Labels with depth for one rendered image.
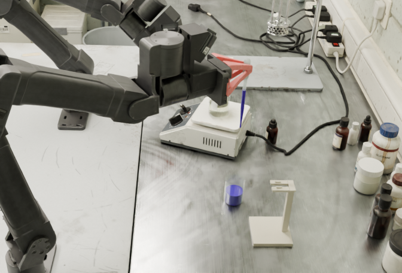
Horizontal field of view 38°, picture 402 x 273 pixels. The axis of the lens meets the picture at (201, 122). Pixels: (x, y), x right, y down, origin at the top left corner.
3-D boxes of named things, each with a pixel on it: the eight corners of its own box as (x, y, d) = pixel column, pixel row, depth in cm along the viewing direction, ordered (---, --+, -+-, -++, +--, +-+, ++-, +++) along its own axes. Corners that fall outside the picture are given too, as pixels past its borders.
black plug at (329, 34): (321, 42, 190) (322, 36, 188) (318, 36, 193) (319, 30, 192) (342, 43, 190) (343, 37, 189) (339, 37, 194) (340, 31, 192)
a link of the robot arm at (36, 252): (31, 204, 104) (-1, 215, 101) (49, 235, 97) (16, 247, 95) (34, 230, 107) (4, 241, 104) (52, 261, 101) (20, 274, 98)
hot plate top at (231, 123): (189, 122, 139) (189, 118, 138) (205, 98, 149) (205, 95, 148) (237, 133, 136) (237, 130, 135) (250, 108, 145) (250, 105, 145)
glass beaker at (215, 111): (229, 121, 139) (231, 92, 135) (206, 120, 139) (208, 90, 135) (229, 108, 144) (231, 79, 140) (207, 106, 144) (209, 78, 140)
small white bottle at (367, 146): (364, 167, 140) (371, 140, 136) (369, 175, 138) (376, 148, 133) (352, 167, 140) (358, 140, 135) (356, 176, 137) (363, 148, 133)
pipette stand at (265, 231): (253, 246, 116) (259, 197, 109) (248, 219, 123) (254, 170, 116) (292, 246, 117) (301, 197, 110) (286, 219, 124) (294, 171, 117)
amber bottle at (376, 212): (386, 240, 119) (397, 205, 114) (367, 237, 120) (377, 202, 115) (384, 227, 123) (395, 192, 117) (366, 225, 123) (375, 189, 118)
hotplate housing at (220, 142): (158, 143, 145) (158, 116, 140) (177, 117, 155) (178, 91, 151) (244, 164, 139) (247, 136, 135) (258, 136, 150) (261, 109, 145)
